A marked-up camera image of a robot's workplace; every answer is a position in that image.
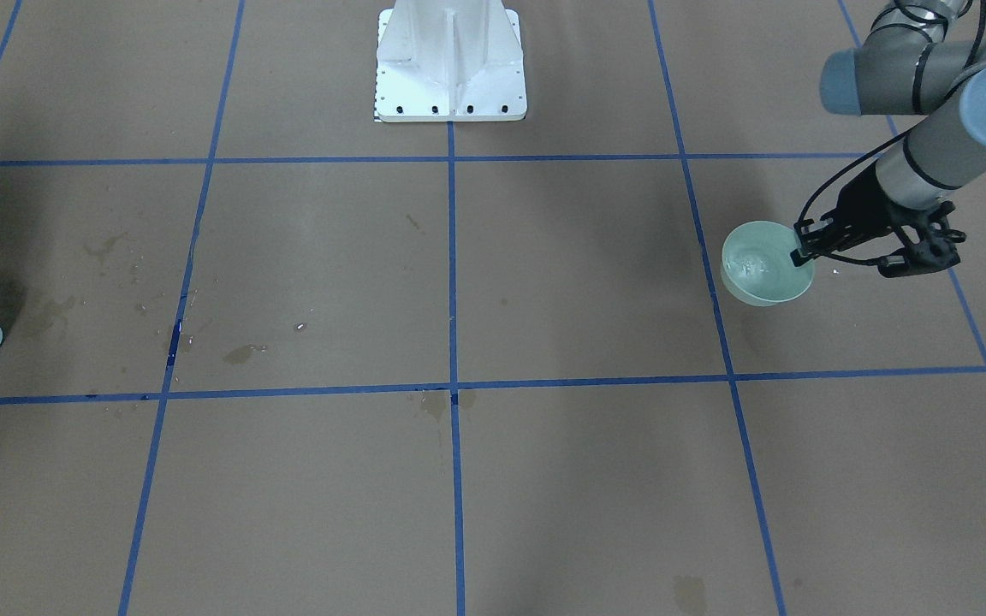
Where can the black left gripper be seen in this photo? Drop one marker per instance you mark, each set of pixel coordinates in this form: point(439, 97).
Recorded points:
point(859, 209)

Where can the mint green ceramic bowl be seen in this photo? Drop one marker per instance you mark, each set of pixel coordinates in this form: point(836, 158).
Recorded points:
point(757, 265)

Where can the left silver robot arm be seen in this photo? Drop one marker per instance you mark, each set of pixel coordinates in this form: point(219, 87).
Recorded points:
point(906, 66)

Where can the white pedestal column base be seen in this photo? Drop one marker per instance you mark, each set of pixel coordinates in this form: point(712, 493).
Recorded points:
point(449, 61)

